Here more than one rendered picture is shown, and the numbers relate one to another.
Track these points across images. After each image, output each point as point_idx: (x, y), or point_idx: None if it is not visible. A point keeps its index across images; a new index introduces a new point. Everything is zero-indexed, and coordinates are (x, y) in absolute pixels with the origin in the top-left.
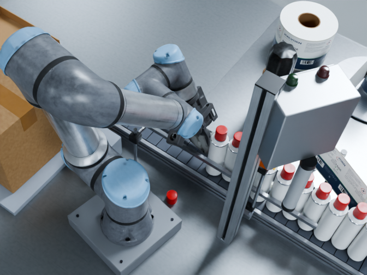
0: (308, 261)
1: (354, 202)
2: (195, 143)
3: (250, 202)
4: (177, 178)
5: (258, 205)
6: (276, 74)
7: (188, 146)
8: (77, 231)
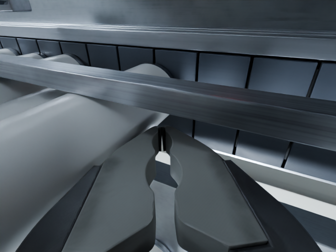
0: None
1: None
2: (205, 160)
3: (39, 44)
4: (278, 4)
5: (27, 48)
6: None
7: (231, 126)
8: None
